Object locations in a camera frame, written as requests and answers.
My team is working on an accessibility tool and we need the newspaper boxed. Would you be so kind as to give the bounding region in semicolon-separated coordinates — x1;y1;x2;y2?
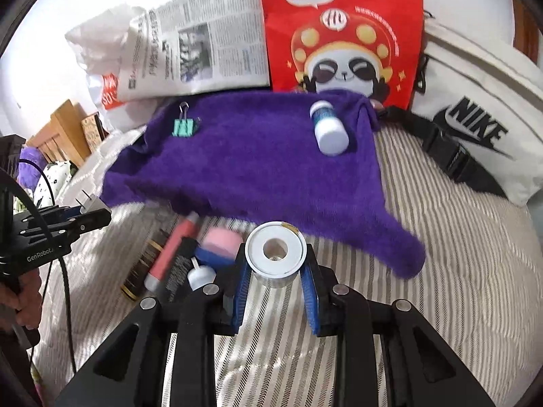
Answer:
116;0;272;102

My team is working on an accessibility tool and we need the small white dropper bottle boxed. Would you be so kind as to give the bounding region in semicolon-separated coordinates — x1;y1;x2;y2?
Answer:
187;258;218;292

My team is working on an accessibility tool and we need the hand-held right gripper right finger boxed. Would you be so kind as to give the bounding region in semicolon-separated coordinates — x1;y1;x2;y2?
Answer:
299;244;488;407

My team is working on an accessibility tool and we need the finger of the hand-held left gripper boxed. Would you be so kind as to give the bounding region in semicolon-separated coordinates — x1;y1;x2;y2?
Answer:
51;209;112;242
40;204;86;223

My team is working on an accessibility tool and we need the brown wooden board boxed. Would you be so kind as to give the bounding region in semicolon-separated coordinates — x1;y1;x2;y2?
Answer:
511;0;541;52

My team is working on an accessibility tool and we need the white plastic bag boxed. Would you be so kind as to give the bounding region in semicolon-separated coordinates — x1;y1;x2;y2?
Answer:
65;3;147;111

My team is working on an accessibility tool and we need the purple towel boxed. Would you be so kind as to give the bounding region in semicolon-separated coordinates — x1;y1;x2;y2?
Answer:
102;90;427;281

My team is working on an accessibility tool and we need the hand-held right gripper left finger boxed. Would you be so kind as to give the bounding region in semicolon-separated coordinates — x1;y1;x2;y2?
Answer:
53;241;255;407

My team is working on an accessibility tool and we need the pink tube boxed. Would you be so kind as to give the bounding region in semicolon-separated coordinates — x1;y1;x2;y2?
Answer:
144;212;200;293

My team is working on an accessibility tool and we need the black rectangular box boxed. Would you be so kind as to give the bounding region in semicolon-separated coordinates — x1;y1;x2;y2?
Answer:
158;237;202;305

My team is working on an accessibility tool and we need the black cable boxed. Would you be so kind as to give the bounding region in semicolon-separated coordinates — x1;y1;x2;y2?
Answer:
17;159;79;374

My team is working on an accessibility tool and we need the wooden headboard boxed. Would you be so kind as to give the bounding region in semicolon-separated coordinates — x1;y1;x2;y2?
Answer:
26;99;92;168

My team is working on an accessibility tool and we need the person's left hand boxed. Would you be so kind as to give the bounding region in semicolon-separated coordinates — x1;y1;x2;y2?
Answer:
0;269;42;340

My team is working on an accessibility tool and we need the pink and blue eraser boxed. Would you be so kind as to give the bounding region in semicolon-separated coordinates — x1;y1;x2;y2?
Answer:
195;228;243;269

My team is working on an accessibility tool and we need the green binder clip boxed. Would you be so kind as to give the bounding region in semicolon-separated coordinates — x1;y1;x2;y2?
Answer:
172;102;201;137

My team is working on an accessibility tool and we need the purple plush toy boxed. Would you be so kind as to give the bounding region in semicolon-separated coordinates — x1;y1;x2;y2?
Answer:
19;146;45;189

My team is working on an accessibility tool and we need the white tape roll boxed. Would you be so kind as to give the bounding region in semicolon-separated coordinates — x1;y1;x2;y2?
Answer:
245;221;308;290

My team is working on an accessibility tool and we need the white canvas bag black strap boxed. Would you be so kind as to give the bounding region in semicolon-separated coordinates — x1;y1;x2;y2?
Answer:
375;11;543;208

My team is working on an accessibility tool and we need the brown patterned box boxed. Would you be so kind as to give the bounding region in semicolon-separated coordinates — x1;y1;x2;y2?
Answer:
80;112;107;153

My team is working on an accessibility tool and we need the white charger plug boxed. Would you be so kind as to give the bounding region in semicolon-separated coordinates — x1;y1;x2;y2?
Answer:
75;191;108;216

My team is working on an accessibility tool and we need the red panda paper bag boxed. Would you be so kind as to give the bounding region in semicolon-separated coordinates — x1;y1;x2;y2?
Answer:
257;0;425;111

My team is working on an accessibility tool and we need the white polka dot pillow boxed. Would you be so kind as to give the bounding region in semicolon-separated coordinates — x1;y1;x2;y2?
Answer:
32;159;81;204

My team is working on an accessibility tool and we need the white bottle with blue label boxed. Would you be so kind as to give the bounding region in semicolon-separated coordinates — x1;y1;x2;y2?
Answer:
309;100;349;156

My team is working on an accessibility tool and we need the striped quilted bedspread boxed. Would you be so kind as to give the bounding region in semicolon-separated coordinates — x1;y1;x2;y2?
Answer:
30;123;539;407

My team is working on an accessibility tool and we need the black and gold battery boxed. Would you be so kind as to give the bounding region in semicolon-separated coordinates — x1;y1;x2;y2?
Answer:
121;229;168;302

